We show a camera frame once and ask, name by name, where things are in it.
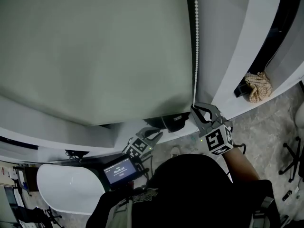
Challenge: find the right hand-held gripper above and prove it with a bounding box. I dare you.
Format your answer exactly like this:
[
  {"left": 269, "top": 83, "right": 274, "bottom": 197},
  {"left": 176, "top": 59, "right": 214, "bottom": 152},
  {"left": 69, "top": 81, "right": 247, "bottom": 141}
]
[{"left": 190, "top": 102, "right": 235, "bottom": 157}]

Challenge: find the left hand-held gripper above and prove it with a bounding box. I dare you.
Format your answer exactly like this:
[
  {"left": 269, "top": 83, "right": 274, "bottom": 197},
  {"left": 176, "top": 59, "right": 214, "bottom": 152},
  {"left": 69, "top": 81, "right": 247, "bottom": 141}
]
[{"left": 122, "top": 126, "right": 164, "bottom": 162}]

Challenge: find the white bead pull chain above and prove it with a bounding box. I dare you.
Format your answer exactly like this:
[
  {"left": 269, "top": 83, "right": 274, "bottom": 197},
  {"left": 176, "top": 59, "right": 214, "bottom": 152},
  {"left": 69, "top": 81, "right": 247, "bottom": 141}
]
[{"left": 191, "top": 0, "right": 200, "bottom": 110}]

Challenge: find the grey roller blind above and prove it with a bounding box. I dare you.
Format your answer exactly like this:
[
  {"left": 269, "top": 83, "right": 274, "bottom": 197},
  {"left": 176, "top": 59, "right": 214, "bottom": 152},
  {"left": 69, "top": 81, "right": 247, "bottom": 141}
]
[{"left": 0, "top": 0, "right": 193, "bottom": 127}]

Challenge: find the person's right forearm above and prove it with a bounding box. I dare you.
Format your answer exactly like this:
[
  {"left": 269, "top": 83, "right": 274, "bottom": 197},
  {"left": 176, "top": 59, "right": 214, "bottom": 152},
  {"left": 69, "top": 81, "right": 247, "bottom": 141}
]
[{"left": 222, "top": 146, "right": 261, "bottom": 182}]

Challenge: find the flat black bag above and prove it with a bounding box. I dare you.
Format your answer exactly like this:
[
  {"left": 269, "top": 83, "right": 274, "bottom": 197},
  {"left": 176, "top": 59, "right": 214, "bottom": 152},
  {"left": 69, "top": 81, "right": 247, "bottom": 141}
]
[{"left": 143, "top": 112, "right": 190, "bottom": 133}]

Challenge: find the person's white shoe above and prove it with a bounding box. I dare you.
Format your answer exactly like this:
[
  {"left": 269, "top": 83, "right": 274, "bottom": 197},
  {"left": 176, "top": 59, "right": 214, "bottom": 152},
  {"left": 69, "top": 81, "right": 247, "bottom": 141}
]
[{"left": 170, "top": 145, "right": 181, "bottom": 159}]

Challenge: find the small black box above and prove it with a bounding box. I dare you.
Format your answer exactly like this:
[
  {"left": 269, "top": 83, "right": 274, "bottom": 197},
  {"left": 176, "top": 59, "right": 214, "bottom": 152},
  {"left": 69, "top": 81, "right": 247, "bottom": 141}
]
[{"left": 234, "top": 82, "right": 249, "bottom": 98}]

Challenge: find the small black display screen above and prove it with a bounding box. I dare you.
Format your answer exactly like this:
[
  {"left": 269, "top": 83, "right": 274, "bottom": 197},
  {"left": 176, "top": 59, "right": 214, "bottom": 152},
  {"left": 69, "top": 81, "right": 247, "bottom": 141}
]
[{"left": 102, "top": 154, "right": 149, "bottom": 191}]

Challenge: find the beige patterned cloth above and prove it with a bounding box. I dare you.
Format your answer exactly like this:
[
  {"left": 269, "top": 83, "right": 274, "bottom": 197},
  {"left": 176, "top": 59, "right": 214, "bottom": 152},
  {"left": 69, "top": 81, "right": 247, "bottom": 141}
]
[{"left": 244, "top": 71, "right": 273, "bottom": 103}]

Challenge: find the person's black shirt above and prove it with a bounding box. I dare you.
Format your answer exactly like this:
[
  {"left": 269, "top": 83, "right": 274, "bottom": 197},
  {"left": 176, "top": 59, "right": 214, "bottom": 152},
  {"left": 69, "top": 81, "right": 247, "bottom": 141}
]
[{"left": 85, "top": 153, "right": 282, "bottom": 228}]

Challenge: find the black floor faucet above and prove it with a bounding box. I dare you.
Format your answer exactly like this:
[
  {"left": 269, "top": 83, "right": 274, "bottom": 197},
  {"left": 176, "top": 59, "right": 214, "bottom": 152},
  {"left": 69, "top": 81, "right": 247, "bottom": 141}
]
[{"left": 64, "top": 150, "right": 90, "bottom": 162}]

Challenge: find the white bathtub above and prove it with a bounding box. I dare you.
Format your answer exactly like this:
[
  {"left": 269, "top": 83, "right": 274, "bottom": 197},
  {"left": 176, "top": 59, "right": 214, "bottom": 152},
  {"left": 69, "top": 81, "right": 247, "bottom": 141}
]
[{"left": 36, "top": 163, "right": 105, "bottom": 216}]

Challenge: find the black office chair base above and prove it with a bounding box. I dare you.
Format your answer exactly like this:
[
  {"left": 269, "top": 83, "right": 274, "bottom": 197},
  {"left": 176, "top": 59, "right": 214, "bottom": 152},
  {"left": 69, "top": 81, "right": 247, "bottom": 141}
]
[{"left": 278, "top": 136, "right": 304, "bottom": 183}]

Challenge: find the black framed window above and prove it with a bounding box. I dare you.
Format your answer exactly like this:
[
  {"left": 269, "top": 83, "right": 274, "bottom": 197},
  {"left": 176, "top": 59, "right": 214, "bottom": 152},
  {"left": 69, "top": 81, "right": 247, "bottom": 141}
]
[{"left": 234, "top": 0, "right": 298, "bottom": 98}]

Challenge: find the brown side cabinet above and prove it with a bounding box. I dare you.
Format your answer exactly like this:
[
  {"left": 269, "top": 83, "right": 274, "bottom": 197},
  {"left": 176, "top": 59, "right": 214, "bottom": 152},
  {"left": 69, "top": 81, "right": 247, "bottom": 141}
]
[{"left": 13, "top": 166, "right": 40, "bottom": 194}]

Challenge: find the black office chair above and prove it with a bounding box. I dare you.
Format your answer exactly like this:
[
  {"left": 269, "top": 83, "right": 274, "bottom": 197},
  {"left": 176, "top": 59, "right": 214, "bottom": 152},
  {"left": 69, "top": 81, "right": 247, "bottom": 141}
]
[{"left": 23, "top": 207, "right": 63, "bottom": 228}]

